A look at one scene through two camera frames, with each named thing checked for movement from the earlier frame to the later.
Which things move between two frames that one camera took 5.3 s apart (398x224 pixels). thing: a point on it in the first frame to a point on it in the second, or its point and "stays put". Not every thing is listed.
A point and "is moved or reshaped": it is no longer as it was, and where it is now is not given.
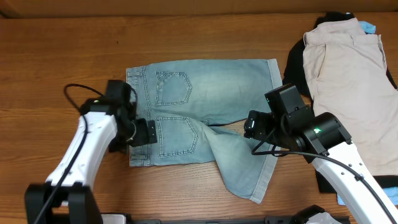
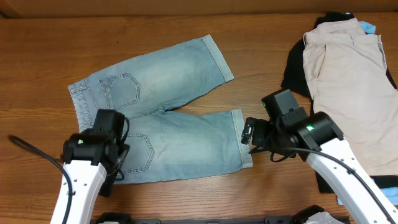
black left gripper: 150,132 to 120,156
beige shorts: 347,76 stays put
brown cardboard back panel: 56,9 stays put
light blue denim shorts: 185,98 is moved or reshaped
